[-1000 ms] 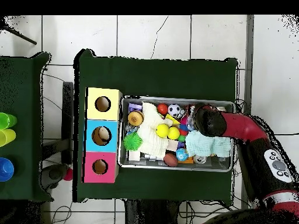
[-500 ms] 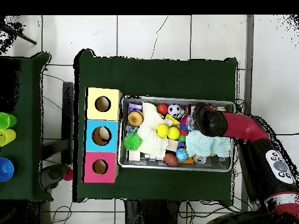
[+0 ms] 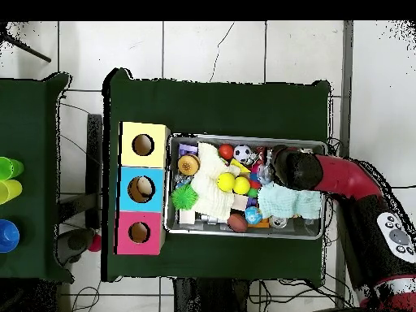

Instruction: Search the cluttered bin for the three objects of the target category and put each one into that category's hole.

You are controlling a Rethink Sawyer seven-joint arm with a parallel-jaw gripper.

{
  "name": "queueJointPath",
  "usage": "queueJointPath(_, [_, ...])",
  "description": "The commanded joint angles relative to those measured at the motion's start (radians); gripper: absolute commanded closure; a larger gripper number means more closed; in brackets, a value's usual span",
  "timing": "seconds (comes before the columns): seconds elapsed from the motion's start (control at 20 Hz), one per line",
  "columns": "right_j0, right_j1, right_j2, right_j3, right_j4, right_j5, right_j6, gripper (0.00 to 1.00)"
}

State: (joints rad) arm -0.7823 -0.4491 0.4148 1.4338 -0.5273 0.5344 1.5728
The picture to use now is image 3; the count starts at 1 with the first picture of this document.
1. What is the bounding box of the black white soccer ball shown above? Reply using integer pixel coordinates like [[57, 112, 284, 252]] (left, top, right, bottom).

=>
[[232, 144, 253, 163]]

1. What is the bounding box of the orange red ball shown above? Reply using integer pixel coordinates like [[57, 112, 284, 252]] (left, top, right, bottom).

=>
[[218, 143, 235, 161]]

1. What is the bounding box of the shallow silver mesh bin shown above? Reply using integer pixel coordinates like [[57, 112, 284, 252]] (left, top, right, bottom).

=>
[[162, 132, 328, 241]]

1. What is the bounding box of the blue globe ball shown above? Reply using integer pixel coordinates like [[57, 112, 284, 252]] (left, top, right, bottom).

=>
[[244, 206, 263, 226]]

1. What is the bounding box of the small red floor ball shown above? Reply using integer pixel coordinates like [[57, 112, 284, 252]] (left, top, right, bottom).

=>
[[86, 233, 102, 253]]

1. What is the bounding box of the brown toy football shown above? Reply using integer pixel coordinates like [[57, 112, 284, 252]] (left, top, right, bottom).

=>
[[226, 212, 249, 234]]

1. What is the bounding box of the wooden box with three holes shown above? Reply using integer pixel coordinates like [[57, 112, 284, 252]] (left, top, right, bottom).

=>
[[113, 121, 171, 256]]

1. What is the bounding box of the mint green waffle cloth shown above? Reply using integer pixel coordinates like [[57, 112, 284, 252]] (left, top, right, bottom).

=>
[[257, 182, 323, 220]]

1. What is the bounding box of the dark grey rounded object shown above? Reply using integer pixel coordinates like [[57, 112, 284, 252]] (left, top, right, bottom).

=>
[[56, 227, 96, 265]]

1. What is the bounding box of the toy hamburger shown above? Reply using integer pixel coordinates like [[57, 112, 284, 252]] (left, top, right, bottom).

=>
[[177, 154, 202, 177]]

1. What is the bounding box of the blue plastic cup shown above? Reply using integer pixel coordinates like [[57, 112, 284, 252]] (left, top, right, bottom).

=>
[[0, 219, 21, 254]]

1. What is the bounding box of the black tripod leg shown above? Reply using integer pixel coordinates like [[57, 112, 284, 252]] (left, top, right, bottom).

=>
[[0, 33, 52, 63]]

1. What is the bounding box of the yellow tennis ball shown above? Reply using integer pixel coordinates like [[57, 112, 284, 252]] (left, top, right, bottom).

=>
[[232, 175, 252, 195]]

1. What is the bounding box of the green spiky rubber ball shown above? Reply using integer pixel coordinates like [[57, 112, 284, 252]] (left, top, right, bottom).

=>
[[170, 183, 199, 211]]

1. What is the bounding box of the cream waffle cloth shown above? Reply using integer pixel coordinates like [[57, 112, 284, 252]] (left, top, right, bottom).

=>
[[189, 141, 243, 221]]

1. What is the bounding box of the yellow green plastic cup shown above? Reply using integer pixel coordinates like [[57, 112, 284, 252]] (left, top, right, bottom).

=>
[[0, 179, 24, 206]]

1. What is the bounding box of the bright green plastic cup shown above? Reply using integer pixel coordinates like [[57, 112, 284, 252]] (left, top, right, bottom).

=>
[[0, 156, 25, 181]]

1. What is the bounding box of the dark green side table cloth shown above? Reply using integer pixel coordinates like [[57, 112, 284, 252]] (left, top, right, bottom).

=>
[[0, 71, 74, 282]]

